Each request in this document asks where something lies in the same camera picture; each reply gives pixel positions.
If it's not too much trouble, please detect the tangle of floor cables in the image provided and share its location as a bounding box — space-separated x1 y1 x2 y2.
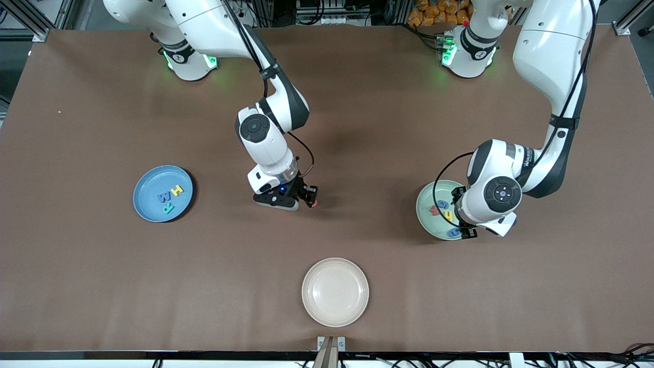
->
531 343 654 368

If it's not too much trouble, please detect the aluminium frame profile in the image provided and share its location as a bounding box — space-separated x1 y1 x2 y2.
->
0 0 77 42
613 0 654 36

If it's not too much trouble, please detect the blue plate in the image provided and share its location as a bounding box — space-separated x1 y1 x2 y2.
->
133 165 194 223

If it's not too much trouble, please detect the cream plate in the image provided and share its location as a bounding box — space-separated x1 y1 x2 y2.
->
301 257 369 328

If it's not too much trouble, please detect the metal table edge bracket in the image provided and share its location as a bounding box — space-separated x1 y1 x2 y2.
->
317 336 346 368

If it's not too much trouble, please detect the brown table cover sheet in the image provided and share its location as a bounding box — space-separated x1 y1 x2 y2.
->
0 25 654 353

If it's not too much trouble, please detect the bag of orange items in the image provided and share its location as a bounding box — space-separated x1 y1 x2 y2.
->
407 0 473 27

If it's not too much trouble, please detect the green plate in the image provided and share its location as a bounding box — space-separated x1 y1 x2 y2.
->
415 179 480 241

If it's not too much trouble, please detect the black table edge rail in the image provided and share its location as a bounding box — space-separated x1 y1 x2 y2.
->
0 350 654 361

